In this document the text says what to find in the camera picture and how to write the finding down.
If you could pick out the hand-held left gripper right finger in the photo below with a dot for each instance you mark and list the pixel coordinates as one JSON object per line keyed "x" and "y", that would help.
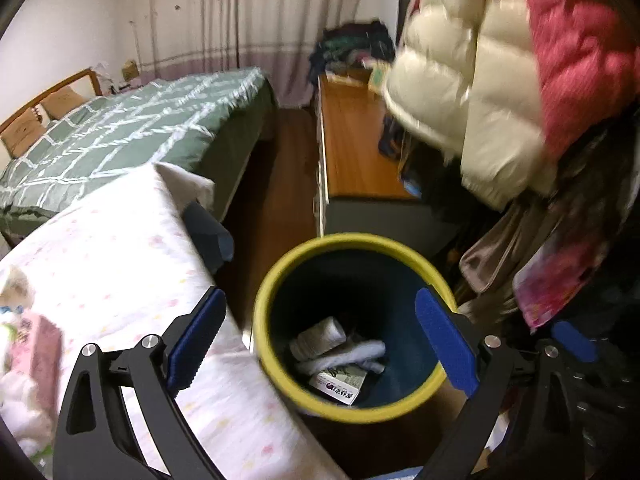
{"x": 445, "y": 340}

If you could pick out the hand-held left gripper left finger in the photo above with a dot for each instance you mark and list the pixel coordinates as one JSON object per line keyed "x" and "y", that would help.
{"x": 197, "y": 340}

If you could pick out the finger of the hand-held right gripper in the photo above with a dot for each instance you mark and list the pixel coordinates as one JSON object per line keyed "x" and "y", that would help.
{"x": 575, "y": 341}

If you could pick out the yellow rimmed dark bin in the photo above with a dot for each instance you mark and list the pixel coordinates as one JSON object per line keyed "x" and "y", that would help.
{"x": 390, "y": 300}

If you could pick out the small green white box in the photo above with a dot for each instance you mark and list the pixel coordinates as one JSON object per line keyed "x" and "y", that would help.
{"x": 337, "y": 386}

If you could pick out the white plastic bottle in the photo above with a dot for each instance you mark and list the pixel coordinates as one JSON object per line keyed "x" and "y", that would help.
{"x": 320, "y": 336}

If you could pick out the pink carton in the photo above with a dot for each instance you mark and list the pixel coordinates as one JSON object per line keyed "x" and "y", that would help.
{"x": 35, "y": 355}

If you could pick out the pink floral cloth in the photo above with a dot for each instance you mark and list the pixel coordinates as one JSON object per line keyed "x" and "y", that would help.
{"x": 550, "y": 290}

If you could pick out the wooden cabinet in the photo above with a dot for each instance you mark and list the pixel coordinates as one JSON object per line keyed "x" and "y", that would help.
{"x": 355, "y": 140}

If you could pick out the green checked duvet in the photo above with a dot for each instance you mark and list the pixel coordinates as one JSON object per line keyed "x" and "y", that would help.
{"x": 125, "y": 130}

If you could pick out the cream puffer jacket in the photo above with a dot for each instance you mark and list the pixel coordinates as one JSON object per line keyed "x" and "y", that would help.
{"x": 450, "y": 85}

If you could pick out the green booklet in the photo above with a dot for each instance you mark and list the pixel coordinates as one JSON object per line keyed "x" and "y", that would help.
{"x": 378, "y": 77}

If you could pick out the brown pillow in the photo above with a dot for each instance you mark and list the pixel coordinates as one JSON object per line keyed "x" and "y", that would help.
{"x": 20, "y": 132}
{"x": 62, "y": 101}

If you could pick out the wooden bed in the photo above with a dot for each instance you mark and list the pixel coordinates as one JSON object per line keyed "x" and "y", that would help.
{"x": 75, "y": 80}

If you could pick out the pink puffer jacket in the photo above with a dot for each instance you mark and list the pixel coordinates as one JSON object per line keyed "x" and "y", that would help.
{"x": 585, "y": 45}

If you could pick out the mixed clothes pile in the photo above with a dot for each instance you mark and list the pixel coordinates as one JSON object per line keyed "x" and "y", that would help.
{"x": 350, "y": 45}

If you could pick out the pink white curtain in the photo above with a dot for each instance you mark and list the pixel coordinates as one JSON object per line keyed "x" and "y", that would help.
{"x": 250, "y": 20}

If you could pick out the dark screen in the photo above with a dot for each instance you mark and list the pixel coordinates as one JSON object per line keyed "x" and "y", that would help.
{"x": 407, "y": 5}

